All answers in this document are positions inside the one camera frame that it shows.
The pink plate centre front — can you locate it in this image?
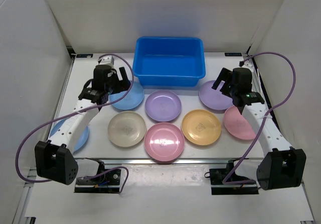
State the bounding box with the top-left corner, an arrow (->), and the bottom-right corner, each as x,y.
144,122 -> 185,162

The blue plate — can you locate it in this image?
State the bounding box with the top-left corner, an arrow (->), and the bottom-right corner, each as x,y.
49,120 -> 89,152
112,81 -> 144,110

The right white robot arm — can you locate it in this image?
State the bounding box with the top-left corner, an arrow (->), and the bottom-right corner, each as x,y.
212,68 -> 306,190

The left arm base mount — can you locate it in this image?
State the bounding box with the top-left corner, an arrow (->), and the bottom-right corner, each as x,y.
74,158 -> 121,194

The cream plate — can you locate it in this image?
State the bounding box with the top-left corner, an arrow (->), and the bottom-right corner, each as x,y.
107,111 -> 146,148

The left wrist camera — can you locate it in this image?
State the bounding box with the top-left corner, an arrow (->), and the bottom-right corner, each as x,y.
98,55 -> 114,67

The pink plate right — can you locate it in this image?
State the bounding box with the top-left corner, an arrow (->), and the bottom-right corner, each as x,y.
223,106 -> 256,140

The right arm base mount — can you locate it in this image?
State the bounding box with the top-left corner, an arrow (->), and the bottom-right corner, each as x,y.
204,159 -> 259,195

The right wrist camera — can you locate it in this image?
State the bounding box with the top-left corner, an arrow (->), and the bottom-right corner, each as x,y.
239,60 -> 254,70

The pink plate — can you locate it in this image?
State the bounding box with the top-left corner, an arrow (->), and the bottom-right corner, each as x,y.
223,106 -> 256,140
144,122 -> 185,162

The purple plate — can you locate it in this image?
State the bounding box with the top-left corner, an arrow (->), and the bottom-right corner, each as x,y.
145,90 -> 182,122
199,80 -> 233,110

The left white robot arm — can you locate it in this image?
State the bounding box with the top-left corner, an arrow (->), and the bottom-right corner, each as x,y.
35,65 -> 131,185

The yellow plate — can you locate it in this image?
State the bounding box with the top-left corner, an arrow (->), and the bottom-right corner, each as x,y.
181,109 -> 221,146

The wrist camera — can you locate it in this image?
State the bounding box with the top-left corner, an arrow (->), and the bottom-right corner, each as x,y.
98,55 -> 114,67
239,60 -> 254,70

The blue plastic bin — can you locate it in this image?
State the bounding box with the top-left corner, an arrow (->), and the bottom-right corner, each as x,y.
132,37 -> 206,87

